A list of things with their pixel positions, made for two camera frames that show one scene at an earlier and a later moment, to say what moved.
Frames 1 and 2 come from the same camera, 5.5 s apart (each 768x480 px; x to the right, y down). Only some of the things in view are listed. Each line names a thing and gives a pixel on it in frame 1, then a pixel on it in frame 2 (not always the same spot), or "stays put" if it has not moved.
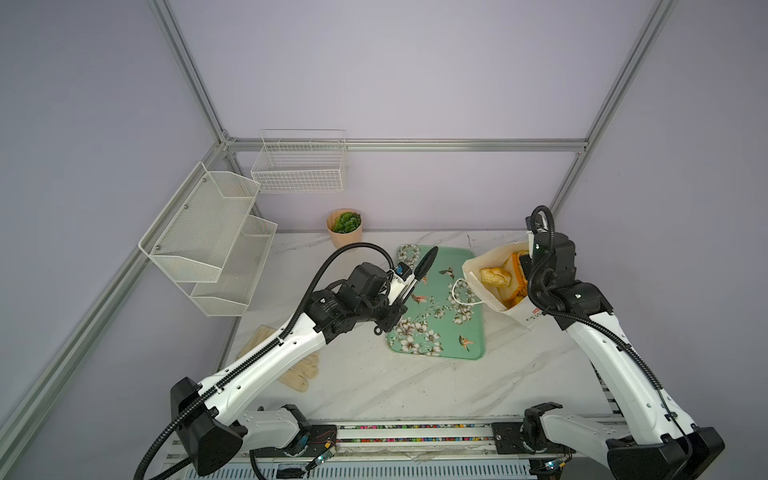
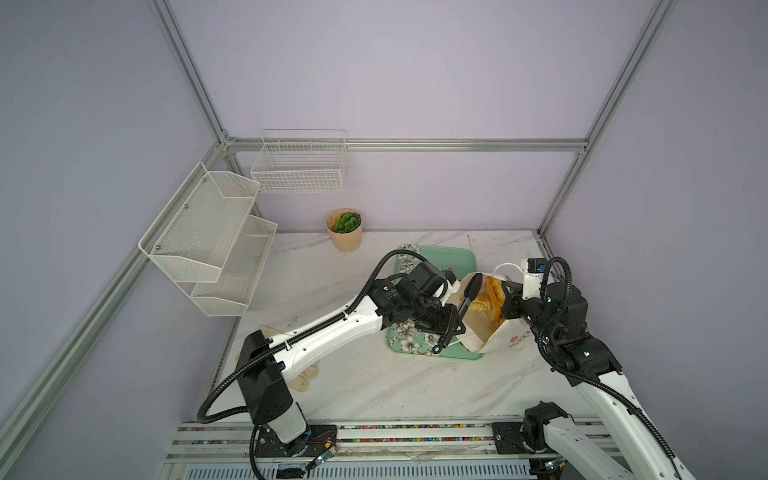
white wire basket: x=301 y=160 stays put
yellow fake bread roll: x=495 y=276 -> x=482 y=303
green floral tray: x=440 y=321 stays put
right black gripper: x=524 y=262 -> x=512 y=289
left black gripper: x=387 y=324 -> x=447 y=327
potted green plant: x=345 y=227 stays put
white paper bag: x=491 y=295 -> x=483 y=334
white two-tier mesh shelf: x=210 y=244 stays put
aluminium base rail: x=369 y=440 stays put
